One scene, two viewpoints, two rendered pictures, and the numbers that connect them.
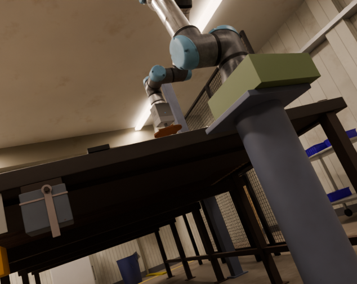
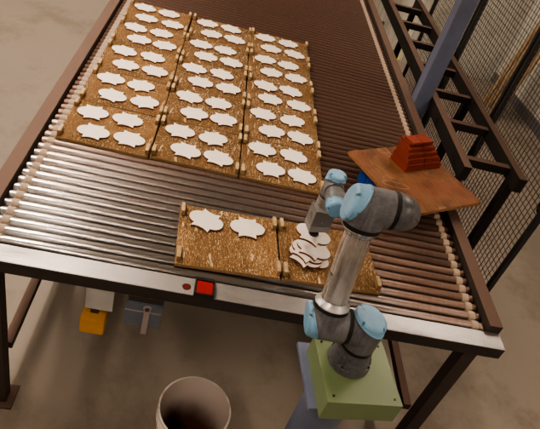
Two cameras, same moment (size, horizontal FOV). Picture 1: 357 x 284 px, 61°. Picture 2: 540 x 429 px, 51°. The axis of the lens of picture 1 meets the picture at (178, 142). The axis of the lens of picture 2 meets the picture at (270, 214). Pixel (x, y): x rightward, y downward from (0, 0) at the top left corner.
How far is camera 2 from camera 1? 1.95 m
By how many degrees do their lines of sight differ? 55
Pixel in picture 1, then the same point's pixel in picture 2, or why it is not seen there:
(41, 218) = (136, 320)
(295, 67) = (370, 414)
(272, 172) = (300, 417)
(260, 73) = (324, 414)
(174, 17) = (336, 286)
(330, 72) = not seen: outside the picture
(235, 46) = (360, 350)
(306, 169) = not seen: outside the picture
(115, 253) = not seen: outside the picture
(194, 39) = (323, 333)
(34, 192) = (138, 306)
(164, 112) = (321, 223)
